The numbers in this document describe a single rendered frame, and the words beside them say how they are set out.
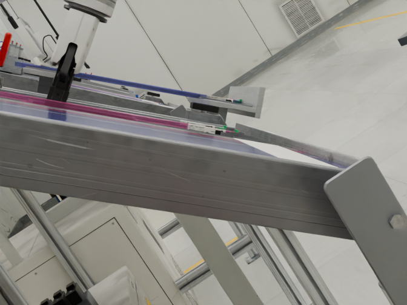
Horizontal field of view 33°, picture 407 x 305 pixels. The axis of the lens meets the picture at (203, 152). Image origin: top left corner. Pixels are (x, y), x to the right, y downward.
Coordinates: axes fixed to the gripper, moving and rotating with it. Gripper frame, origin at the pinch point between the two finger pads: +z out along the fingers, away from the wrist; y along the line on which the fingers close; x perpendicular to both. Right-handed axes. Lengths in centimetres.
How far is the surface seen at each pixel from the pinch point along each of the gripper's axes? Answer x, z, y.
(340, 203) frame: 28, -2, 64
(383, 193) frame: 32, -4, 64
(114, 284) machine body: 19.5, 27.9, -2.1
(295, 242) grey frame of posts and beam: 51, 12, -10
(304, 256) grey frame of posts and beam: 54, 14, -10
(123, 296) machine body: 20.6, 26.6, 8.5
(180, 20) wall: 69, -109, -749
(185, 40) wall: 83, -87, -749
